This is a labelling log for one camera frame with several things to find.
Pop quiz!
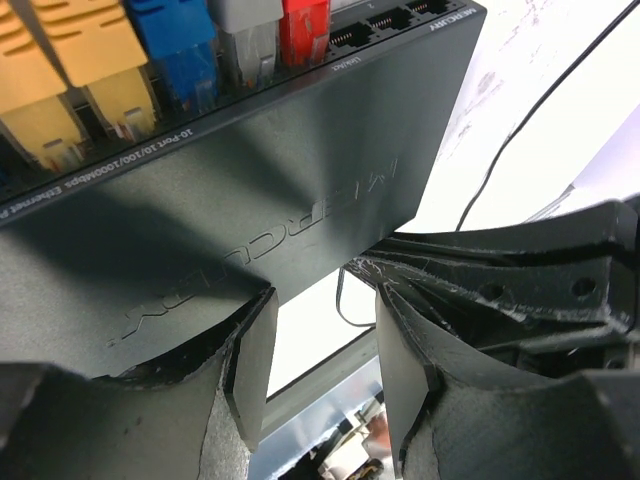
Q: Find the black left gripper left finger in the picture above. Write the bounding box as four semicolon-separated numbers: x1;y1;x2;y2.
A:
1;288;279;479

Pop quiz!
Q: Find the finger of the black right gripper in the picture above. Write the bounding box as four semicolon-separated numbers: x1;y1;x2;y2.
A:
349;200;639;337

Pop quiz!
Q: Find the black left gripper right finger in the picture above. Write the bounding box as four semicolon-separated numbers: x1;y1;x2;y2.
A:
376;285;639;479

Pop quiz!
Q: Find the black network switch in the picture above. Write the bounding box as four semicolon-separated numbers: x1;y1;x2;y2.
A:
1;1;487;377

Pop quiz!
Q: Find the black power adapter cable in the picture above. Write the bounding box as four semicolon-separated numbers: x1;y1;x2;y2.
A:
335;0;640;327

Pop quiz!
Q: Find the red ethernet cable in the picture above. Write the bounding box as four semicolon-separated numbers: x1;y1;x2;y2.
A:
279;0;332;69

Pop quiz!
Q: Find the grey ethernet cable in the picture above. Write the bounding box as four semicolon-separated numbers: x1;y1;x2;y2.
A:
207;0;284;90

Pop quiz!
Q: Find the yellow ethernet cable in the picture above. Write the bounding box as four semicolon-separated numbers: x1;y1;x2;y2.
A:
29;0;159;142
0;0;87;171

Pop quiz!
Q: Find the blue ethernet cable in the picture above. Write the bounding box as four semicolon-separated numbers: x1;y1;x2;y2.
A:
122;0;220;114

